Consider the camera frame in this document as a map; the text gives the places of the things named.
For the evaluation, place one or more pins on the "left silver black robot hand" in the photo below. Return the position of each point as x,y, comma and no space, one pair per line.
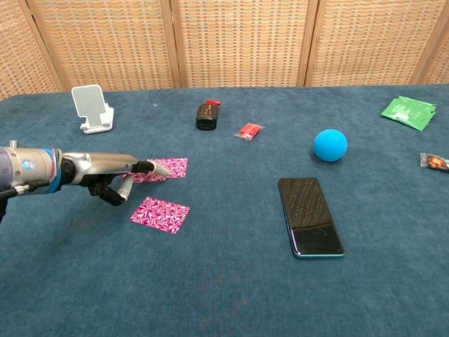
98,163

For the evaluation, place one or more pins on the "white phone stand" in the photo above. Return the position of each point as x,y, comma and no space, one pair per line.
89,102

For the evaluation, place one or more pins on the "black bottle with red cap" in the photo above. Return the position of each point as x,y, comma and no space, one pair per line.
207,116

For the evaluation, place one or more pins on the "woven bamboo screen panel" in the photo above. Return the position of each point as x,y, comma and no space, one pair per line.
372,42
442,63
105,42
242,42
17,52

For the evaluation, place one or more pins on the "red snack packet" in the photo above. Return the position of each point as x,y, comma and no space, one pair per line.
249,130

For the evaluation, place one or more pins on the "blue felt table cover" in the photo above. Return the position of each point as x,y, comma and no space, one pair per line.
224,298

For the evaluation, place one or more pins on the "black smartphone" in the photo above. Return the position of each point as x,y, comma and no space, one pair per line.
308,217

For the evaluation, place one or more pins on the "blue ball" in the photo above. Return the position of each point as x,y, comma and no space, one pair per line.
330,145

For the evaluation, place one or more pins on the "green foil packet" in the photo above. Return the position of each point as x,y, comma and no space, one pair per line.
407,110

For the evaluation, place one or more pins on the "small dark candy packet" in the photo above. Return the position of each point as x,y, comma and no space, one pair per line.
435,162

